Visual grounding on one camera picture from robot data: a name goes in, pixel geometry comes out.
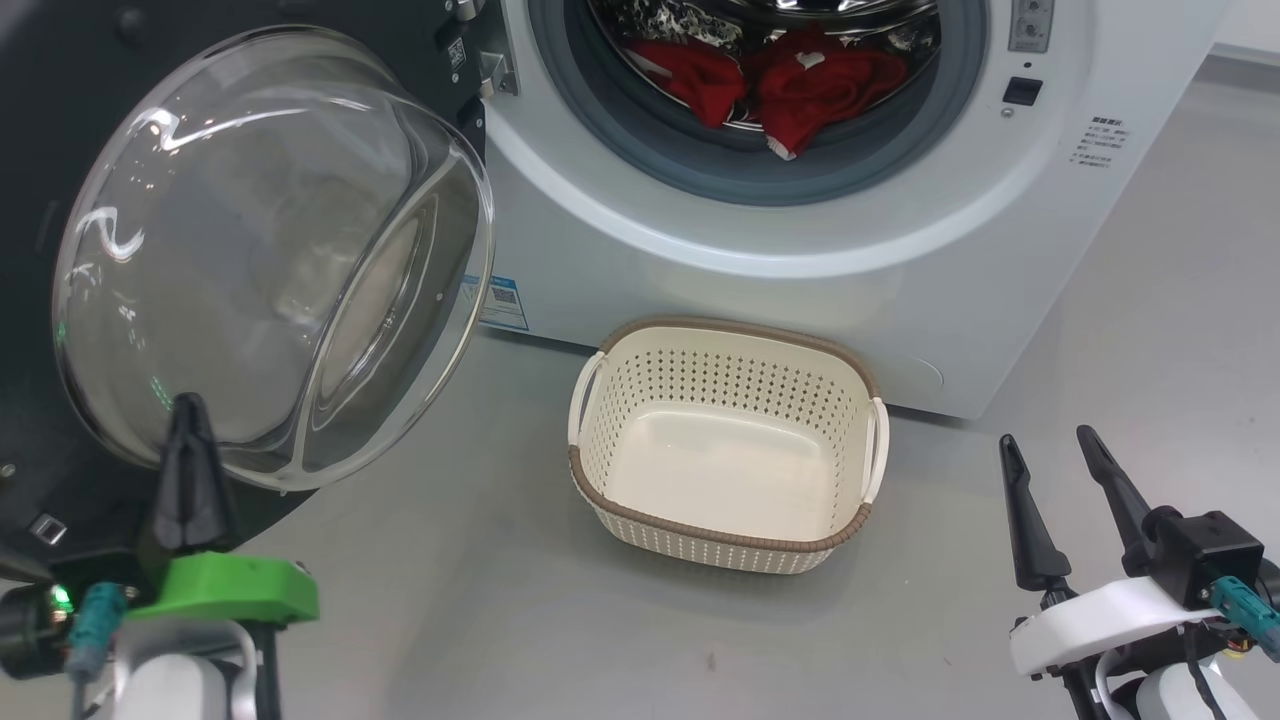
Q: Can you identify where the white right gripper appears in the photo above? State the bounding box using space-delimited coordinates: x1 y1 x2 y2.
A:
999 425 1225 681

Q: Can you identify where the washing machine glass door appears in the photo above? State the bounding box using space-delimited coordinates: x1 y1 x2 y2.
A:
0 0 498 593

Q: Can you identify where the white front-load washing machine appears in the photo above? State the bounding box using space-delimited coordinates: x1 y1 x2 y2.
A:
440 0 1233 422

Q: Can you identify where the black cylinder on left gripper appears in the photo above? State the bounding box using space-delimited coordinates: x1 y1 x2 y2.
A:
0 584 73 683

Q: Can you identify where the blue energy label sticker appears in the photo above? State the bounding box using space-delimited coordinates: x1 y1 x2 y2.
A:
464 274 530 334

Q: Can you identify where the black white patterned garment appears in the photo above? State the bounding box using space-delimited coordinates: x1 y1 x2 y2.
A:
604 0 749 53

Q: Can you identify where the small printed text sticker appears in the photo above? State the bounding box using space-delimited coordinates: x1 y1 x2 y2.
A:
1068 114 1128 171

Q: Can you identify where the left cable with teal connector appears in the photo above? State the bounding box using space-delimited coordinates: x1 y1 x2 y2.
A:
63 582 130 720

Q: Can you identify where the right cable with teal connector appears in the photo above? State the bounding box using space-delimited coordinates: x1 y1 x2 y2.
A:
1183 576 1280 720

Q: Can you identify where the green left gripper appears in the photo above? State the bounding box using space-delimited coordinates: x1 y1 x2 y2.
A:
124 393 322 627

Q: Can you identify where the cream perforated laundry basket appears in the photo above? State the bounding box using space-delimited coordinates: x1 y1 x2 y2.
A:
566 316 891 577

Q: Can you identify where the cable with teal connector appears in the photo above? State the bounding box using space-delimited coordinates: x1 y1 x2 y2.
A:
63 582 130 720
1183 576 1280 720

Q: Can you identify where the red basketball jersey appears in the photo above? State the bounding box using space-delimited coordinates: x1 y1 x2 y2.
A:
624 25 910 162

